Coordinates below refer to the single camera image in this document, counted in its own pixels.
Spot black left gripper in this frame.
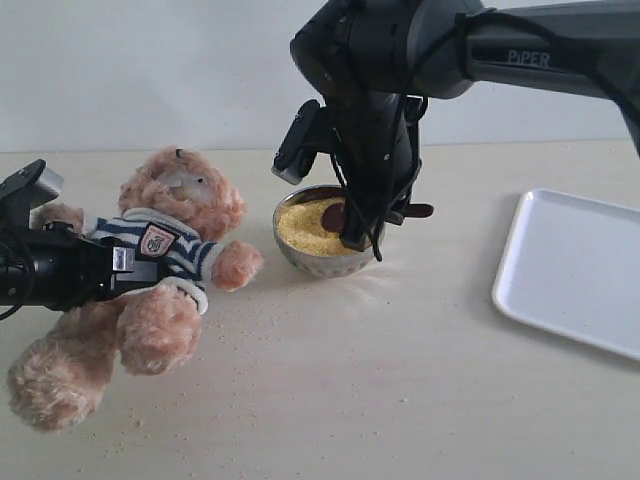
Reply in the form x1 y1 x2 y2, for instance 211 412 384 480
1 222 170 313

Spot metal bowl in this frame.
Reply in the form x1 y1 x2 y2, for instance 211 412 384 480
272 185 375 279

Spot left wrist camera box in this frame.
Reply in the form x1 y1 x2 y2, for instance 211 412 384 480
1 159 64 227

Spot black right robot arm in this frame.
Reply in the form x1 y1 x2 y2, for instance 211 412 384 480
290 1 639 226

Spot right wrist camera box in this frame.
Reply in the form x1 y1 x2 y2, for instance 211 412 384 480
271 100 326 185

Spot white rectangular plastic tray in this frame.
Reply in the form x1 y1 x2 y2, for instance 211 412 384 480
492 188 639 360

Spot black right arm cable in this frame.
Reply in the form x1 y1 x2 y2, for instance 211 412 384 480
329 0 640 264

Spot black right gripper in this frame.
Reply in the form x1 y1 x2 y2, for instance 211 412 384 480
323 92 422 250

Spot dark red wooden spoon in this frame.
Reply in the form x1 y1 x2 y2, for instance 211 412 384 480
321 201 434 233

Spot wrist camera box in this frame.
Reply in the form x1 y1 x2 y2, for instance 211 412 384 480
1 159 64 227
271 100 326 185

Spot yellow millet grains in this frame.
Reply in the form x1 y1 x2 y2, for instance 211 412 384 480
277 197 358 257

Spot pink teddy bear striped sweater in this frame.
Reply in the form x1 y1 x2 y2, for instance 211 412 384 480
6 145 265 435

